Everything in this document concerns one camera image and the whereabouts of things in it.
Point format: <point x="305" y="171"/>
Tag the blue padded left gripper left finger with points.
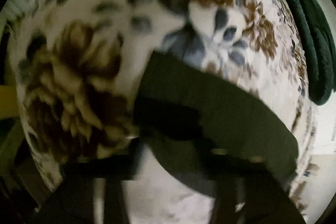
<point x="92" y="192"/>

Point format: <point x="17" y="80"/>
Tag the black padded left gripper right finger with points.
<point x="248" y="193"/>

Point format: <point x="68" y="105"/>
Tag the black grey striped sweater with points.
<point x="183" y="114"/>

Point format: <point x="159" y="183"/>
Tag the floral bed quilt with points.
<point x="78" y="67"/>

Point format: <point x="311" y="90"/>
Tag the dark green folded blanket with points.
<point x="319" y="47"/>

